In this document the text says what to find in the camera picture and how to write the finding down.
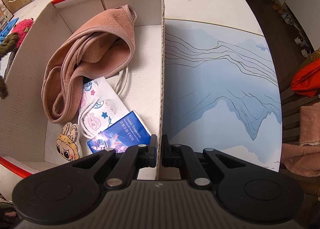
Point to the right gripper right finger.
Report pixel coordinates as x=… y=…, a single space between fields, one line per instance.
x=188 y=162

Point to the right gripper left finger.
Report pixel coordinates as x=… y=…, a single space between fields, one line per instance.
x=138 y=162

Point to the blue tissue packet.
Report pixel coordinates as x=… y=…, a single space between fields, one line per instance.
x=128 y=131

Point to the pink plush ball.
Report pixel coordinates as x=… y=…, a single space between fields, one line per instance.
x=22 y=28

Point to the red white shoe box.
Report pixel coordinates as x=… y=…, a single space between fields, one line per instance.
x=27 y=136

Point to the red garment on chair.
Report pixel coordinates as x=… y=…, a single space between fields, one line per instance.
x=306 y=81

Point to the printed face mask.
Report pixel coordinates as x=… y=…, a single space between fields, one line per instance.
x=100 y=107

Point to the pink towel on chair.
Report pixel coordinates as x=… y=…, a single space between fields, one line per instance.
x=303 y=159

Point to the red framed picture board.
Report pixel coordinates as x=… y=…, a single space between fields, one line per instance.
x=5 y=15

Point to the blue rubber glove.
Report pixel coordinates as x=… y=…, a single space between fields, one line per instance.
x=7 y=28

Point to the small wooden child chair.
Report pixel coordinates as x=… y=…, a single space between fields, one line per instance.
x=15 y=5

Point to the black dotted sock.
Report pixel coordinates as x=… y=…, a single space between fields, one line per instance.
x=6 y=62

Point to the labubu plush keychain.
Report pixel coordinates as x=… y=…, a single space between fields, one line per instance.
x=68 y=142

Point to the pink fleece cloth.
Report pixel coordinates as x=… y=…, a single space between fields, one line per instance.
x=101 y=47

